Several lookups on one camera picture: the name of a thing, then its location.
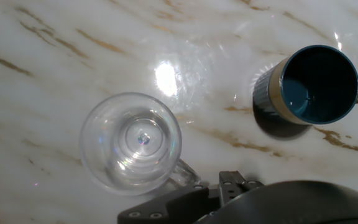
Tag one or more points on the white marble pattern board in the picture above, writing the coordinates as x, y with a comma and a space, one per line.
42, 93

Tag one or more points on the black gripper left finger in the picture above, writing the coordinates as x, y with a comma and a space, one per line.
172, 208

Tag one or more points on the blue mug with yellow band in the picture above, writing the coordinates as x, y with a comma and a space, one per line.
319, 84

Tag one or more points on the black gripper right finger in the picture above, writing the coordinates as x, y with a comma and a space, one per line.
233, 186

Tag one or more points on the clear glass mug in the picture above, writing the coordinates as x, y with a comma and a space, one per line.
129, 143

